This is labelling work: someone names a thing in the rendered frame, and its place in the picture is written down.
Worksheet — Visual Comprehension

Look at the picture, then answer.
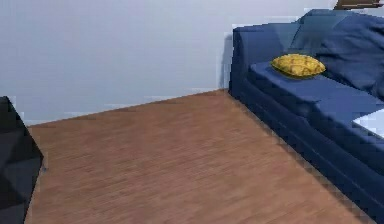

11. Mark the white laptop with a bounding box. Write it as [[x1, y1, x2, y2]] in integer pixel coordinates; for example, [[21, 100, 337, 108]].
[[352, 108, 384, 139]]

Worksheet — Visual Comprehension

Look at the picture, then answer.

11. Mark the dark blue sofa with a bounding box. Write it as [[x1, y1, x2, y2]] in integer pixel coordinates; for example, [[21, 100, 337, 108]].
[[228, 8, 384, 224]]

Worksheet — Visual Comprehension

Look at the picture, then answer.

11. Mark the yellow cushion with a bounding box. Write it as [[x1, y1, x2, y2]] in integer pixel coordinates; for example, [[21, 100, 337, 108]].
[[270, 53, 327, 80]]

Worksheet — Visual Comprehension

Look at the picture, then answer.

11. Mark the brown framed picture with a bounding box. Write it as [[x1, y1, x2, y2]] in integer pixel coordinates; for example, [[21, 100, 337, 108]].
[[333, 0, 384, 11]]

